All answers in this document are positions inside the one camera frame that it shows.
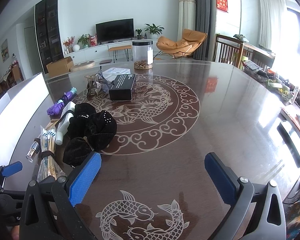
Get grey curtain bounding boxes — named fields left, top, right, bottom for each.
left=192, top=0, right=217, bottom=61

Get black flat screen device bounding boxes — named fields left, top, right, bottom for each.
left=277, top=120, right=300, bottom=168

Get small glass perfume bottle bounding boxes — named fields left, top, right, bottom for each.
left=26, top=139, right=42, bottom=162

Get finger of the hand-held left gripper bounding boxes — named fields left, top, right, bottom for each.
left=0, top=162, right=23, bottom=193

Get red wall hanging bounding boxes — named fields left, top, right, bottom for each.
left=216, top=0, right=229, bottom=13

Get rhinestone bow hair clip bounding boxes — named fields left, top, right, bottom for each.
left=88, top=81, right=103, bottom=96

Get red flowers in white vase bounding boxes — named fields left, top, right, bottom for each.
left=63, top=37, right=80, bottom=53

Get clear packet of beige sticks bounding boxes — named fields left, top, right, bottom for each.
left=37, top=152, right=66, bottom=181

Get orange bench stool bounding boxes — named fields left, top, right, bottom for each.
left=108, top=45, right=132, bottom=63

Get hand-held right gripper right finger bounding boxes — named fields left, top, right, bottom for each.
left=204, top=152, right=288, bottom=240

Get blue translucent plastic pouch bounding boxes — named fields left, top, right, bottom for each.
left=99, top=66, right=116, bottom=93

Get clear jar black lid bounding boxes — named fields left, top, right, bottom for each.
left=132, top=41, right=154, bottom=70

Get clutter of small household things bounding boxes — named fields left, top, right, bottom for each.
left=240, top=60, right=300, bottom=110

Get covered standing air conditioner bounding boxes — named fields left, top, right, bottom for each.
left=178, top=0, right=197, bottom=45

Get brown cardboard box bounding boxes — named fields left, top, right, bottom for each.
left=46, top=56, right=74, bottom=77

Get orange lounge chair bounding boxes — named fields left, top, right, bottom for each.
left=156, top=29, right=208, bottom=59

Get large potted green plant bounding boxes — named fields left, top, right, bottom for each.
left=144, top=24, right=165, bottom=40

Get black cardboard box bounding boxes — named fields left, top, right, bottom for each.
left=108, top=74, right=137, bottom=101

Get round wooden board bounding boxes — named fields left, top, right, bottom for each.
left=70, top=60, right=95, bottom=72

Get brown paper card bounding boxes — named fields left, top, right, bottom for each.
left=46, top=119, right=60, bottom=130

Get colourful patterned rug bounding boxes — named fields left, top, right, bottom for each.
left=286, top=197, right=300, bottom=240

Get purple toy wand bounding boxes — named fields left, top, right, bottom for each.
left=47, top=87, right=78, bottom=117

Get black velvet scrunchie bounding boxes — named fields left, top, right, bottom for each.
left=62, top=136, right=95, bottom=167
left=86, top=110, right=117, bottom=152
left=68, top=102, right=97, bottom=140

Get white squeeze bottle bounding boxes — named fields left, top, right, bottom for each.
left=55, top=102, right=77, bottom=145

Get black flat screen television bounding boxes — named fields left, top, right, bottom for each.
left=95, top=18, right=135, bottom=43

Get clear packet of white brushes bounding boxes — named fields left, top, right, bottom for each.
left=39, top=125, right=57, bottom=153

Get framed wall painting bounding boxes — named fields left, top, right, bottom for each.
left=0, top=39, right=9, bottom=62

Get clear plastic box white lid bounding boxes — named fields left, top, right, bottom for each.
left=102, top=67, right=130, bottom=82

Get dark glass display cabinet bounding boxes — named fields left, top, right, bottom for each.
left=35, top=0, right=64, bottom=74

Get white television cabinet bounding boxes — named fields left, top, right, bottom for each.
left=64, top=38, right=160, bottom=64

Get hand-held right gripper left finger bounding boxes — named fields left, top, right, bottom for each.
left=19, top=152, right=102, bottom=240

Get wooden dining chair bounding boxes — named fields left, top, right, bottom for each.
left=9, top=62, right=25, bottom=85

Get dark wooden slatted chair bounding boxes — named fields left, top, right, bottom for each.
left=215, top=34, right=243, bottom=68

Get bushy potted green plant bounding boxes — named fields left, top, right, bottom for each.
left=77, top=34, right=91, bottom=49

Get wooden sideboard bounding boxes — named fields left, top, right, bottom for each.
left=240, top=40, right=275, bottom=71

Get white sheer curtain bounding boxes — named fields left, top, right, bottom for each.
left=259, top=0, right=288, bottom=53

